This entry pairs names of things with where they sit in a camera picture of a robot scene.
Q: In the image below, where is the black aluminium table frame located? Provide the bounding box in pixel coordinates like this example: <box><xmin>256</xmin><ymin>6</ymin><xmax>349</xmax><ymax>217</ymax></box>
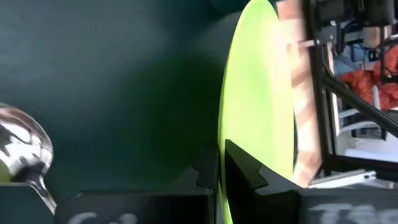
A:
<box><xmin>303</xmin><ymin>0</ymin><xmax>398</xmax><ymax>181</ymax></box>

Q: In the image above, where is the silver spoon with orange handle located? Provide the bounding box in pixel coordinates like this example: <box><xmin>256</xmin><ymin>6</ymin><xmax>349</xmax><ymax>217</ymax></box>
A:
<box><xmin>0</xmin><ymin>102</ymin><xmax>58</xmax><ymax>216</ymax></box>

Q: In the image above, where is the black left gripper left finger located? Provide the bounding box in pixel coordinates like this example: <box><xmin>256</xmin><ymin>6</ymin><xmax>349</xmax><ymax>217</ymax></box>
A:
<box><xmin>55</xmin><ymin>146</ymin><xmax>220</xmax><ymax>224</ymax></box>

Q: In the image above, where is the dark green tray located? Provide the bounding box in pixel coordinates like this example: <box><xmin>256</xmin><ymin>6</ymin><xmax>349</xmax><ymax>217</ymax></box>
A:
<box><xmin>0</xmin><ymin>0</ymin><xmax>249</xmax><ymax>200</ymax></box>

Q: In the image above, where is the white chair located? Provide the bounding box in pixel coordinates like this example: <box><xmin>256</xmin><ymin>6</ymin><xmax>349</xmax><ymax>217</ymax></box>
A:
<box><xmin>329</xmin><ymin>83</ymin><xmax>398</xmax><ymax>162</ymax></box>

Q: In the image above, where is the red cloth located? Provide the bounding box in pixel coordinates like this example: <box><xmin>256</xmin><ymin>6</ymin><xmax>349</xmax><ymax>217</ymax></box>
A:
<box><xmin>338</xmin><ymin>45</ymin><xmax>398</xmax><ymax>111</ymax></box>

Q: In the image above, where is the silver aluminium bar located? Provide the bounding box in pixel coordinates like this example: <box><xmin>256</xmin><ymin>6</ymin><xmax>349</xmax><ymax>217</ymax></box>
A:
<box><xmin>307</xmin><ymin>169</ymin><xmax>379</xmax><ymax>190</ymax></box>

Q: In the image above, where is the lime green plate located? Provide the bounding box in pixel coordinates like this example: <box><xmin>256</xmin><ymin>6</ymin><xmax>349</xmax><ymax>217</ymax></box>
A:
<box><xmin>216</xmin><ymin>0</ymin><xmax>296</xmax><ymax>224</ymax></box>

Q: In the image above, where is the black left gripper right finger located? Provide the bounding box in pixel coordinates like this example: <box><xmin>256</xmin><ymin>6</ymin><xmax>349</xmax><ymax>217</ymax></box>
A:
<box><xmin>224</xmin><ymin>139</ymin><xmax>398</xmax><ymax>224</ymax></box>

